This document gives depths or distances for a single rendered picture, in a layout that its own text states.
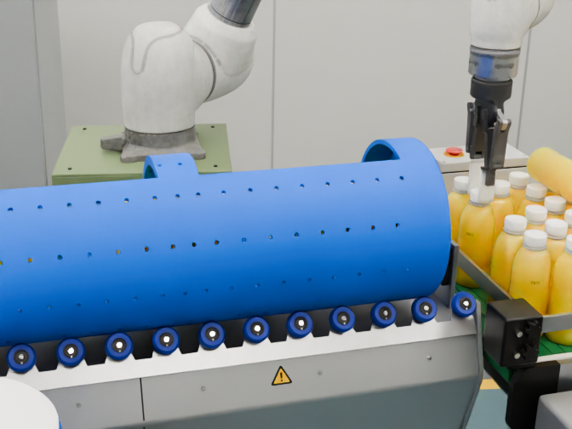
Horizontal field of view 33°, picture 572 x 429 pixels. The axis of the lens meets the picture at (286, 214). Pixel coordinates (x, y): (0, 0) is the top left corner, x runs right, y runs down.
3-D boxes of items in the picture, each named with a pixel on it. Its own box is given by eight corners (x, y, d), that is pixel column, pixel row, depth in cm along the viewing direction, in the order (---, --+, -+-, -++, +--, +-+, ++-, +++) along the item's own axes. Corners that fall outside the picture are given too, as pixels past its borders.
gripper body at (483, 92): (463, 71, 180) (459, 120, 183) (483, 82, 172) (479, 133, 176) (500, 70, 182) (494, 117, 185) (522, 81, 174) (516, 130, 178)
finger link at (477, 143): (478, 108, 179) (475, 105, 180) (467, 160, 185) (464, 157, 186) (497, 106, 180) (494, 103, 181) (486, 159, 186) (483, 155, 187)
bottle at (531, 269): (500, 324, 177) (511, 231, 170) (538, 325, 177) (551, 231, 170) (507, 343, 171) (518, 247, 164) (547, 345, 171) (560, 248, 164)
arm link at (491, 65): (483, 52, 170) (480, 85, 172) (530, 49, 172) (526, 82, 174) (461, 41, 178) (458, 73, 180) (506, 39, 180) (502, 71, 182)
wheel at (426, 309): (408, 299, 169) (411, 296, 167) (431, 296, 170) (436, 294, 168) (412, 324, 167) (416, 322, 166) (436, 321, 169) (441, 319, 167)
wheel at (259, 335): (239, 318, 161) (242, 316, 159) (265, 315, 162) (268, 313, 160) (243, 345, 159) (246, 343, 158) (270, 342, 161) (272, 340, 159)
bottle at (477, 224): (461, 273, 197) (470, 187, 190) (494, 282, 194) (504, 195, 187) (447, 285, 192) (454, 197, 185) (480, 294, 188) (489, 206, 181)
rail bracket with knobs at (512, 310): (475, 349, 168) (481, 296, 164) (512, 344, 170) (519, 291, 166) (502, 379, 159) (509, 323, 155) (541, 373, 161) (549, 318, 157)
